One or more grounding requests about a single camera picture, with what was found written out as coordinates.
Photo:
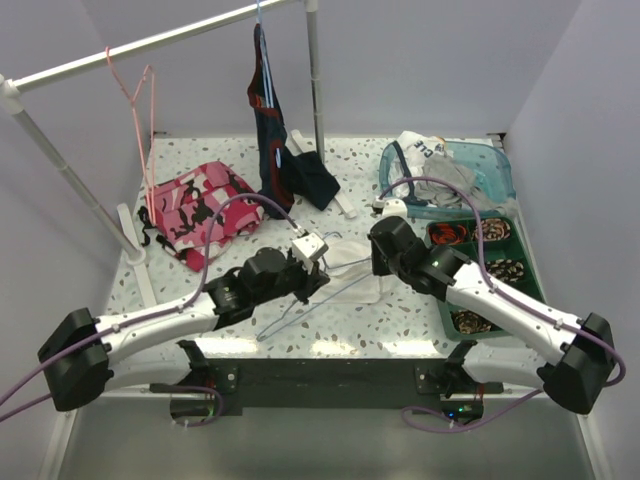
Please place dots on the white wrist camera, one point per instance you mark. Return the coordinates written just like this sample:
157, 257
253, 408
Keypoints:
387, 207
309, 249

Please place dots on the dark navy folded garment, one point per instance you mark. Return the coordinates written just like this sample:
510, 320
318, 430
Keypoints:
305, 175

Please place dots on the pink camouflage garment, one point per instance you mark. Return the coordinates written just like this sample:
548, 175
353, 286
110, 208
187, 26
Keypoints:
192, 226

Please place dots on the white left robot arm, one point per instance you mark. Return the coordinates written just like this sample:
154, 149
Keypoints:
86, 356

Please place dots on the navy maroon tank top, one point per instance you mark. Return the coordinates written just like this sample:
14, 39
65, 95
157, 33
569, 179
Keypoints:
271, 135

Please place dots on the beige black rolled belt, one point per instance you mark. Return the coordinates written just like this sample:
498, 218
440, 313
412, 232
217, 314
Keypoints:
506, 270

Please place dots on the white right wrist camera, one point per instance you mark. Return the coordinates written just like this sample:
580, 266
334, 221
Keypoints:
387, 207

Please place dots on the pink black rolled belt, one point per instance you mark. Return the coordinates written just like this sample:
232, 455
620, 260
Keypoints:
492, 230

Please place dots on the white tank top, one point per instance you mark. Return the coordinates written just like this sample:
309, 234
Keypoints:
348, 264

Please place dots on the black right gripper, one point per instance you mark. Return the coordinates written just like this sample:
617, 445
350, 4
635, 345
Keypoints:
377, 268

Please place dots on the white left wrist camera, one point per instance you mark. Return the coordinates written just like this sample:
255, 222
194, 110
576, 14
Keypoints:
309, 249

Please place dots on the grey crumpled garment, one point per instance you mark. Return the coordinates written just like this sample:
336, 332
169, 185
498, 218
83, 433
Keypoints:
464, 179

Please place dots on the pink wire hanger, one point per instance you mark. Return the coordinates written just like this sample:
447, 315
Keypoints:
145, 138

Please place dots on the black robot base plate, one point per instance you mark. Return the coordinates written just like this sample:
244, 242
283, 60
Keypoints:
236, 384

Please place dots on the silver clothes rack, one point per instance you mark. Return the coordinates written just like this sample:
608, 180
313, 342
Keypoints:
125, 235

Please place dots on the orange black rolled belt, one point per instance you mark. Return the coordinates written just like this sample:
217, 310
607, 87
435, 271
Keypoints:
447, 233

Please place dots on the green compartment tray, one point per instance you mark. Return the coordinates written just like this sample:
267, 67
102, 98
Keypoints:
511, 248

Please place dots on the white printed shirt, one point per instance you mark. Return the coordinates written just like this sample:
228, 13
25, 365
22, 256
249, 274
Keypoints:
417, 149

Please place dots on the blue hanger with navy top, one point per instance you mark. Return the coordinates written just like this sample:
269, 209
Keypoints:
268, 87

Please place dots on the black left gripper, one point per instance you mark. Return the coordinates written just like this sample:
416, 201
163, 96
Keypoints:
311, 282

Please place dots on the teal plastic laundry basket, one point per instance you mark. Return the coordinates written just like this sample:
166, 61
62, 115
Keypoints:
484, 159

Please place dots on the brown patterned rolled belt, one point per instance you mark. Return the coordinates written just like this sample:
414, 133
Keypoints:
467, 322

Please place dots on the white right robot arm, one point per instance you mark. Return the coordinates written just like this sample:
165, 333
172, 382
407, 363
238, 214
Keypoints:
567, 357

